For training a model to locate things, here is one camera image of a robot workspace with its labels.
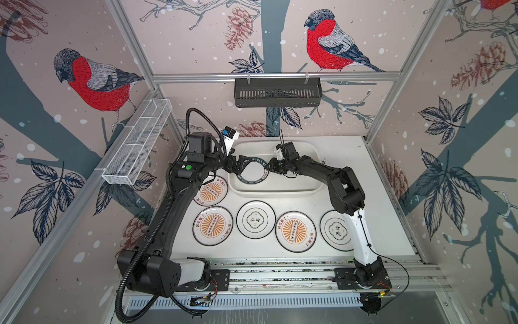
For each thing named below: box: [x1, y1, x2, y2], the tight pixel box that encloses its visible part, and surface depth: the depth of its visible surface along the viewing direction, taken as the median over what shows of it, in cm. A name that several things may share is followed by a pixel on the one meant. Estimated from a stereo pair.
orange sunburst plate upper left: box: [193, 175, 229, 207], surface depth 100 cm
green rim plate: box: [236, 156, 270, 185], surface depth 105 cm
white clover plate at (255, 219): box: [236, 200, 277, 239], surface depth 90 cm
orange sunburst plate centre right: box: [275, 210, 318, 254], surface depth 87 cm
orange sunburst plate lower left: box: [192, 205, 235, 247], surface depth 89 cm
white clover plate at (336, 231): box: [319, 209, 355, 252], surface depth 87 cm
